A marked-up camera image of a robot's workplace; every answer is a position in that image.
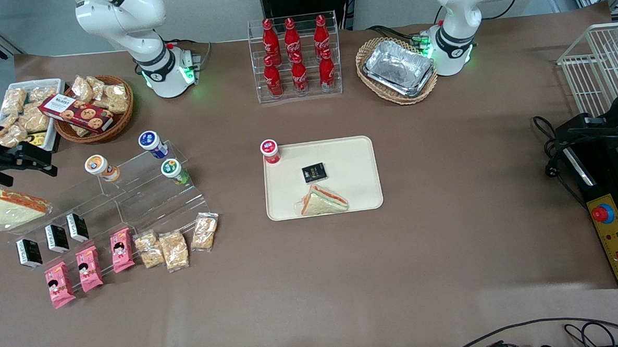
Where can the green gum bottle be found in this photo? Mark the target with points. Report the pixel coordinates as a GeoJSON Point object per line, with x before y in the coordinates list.
{"type": "Point", "coordinates": [174, 171]}

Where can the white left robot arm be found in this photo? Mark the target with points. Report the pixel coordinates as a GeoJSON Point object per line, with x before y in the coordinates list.
{"type": "Point", "coordinates": [454, 42]}

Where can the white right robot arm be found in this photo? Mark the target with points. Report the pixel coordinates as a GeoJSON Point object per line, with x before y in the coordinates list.
{"type": "Point", "coordinates": [153, 65]}

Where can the orange gum bottle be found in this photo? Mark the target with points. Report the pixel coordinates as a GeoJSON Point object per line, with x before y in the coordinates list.
{"type": "Point", "coordinates": [101, 168]}

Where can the white rectangular tray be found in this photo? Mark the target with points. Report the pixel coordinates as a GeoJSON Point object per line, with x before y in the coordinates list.
{"type": "Point", "coordinates": [57, 86]}

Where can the blue gum bottle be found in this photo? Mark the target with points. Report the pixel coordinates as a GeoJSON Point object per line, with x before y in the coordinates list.
{"type": "Point", "coordinates": [152, 143]}

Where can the aluminium foil tray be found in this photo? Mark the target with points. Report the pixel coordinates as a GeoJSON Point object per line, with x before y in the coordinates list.
{"type": "Point", "coordinates": [398, 66]}

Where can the red gum bottle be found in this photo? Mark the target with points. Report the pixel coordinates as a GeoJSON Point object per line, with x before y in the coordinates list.
{"type": "Point", "coordinates": [270, 150]}

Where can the beige plastic tray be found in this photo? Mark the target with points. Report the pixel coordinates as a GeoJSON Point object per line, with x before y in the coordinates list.
{"type": "Point", "coordinates": [353, 166]}

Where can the yellow black snack packet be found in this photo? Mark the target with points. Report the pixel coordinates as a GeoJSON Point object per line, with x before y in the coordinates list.
{"type": "Point", "coordinates": [37, 138]}

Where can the clear crispy snack packet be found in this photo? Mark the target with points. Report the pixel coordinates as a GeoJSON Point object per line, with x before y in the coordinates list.
{"type": "Point", "coordinates": [149, 249]}
{"type": "Point", "coordinates": [116, 97]}
{"type": "Point", "coordinates": [97, 84]}
{"type": "Point", "coordinates": [33, 120]}
{"type": "Point", "coordinates": [82, 88]}
{"type": "Point", "coordinates": [14, 101]}
{"type": "Point", "coordinates": [174, 250]}
{"type": "Point", "coordinates": [10, 135]}
{"type": "Point", "coordinates": [205, 231]}
{"type": "Point", "coordinates": [42, 94]}

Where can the wrapped triangle sandwich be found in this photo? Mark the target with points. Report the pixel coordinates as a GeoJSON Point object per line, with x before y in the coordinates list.
{"type": "Point", "coordinates": [323, 201]}
{"type": "Point", "coordinates": [16, 210]}

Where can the red cookie box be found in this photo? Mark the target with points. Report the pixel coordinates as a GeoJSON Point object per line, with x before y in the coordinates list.
{"type": "Point", "coordinates": [77, 113]}

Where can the small black box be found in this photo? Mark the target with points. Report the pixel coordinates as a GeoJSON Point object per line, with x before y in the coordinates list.
{"type": "Point", "coordinates": [314, 172]}
{"type": "Point", "coordinates": [29, 252]}
{"type": "Point", "coordinates": [77, 227]}
{"type": "Point", "coordinates": [57, 238]}

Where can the round wicker basket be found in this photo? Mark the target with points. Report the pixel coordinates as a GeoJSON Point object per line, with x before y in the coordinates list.
{"type": "Point", "coordinates": [121, 121]}

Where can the black sealing machine yellow panel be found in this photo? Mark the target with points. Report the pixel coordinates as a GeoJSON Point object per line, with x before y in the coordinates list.
{"type": "Point", "coordinates": [617, 238]}

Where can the pink snack packet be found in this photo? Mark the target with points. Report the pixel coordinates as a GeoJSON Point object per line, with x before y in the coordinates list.
{"type": "Point", "coordinates": [59, 284]}
{"type": "Point", "coordinates": [122, 249]}
{"type": "Point", "coordinates": [89, 268]}

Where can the clear acrylic stepped stand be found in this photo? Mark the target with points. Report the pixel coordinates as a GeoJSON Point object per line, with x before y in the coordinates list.
{"type": "Point", "coordinates": [154, 201]}

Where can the oval wicker basket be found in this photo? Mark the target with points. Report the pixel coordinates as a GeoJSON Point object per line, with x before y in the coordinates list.
{"type": "Point", "coordinates": [373, 90]}

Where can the red cola bottle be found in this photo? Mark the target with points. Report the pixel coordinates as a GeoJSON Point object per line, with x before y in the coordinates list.
{"type": "Point", "coordinates": [271, 39]}
{"type": "Point", "coordinates": [327, 69]}
{"type": "Point", "coordinates": [299, 76]}
{"type": "Point", "coordinates": [292, 38]}
{"type": "Point", "coordinates": [272, 78]}
{"type": "Point", "coordinates": [321, 35]}

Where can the clear acrylic bottle rack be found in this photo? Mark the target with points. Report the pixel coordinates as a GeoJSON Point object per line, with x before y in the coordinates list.
{"type": "Point", "coordinates": [311, 94]}

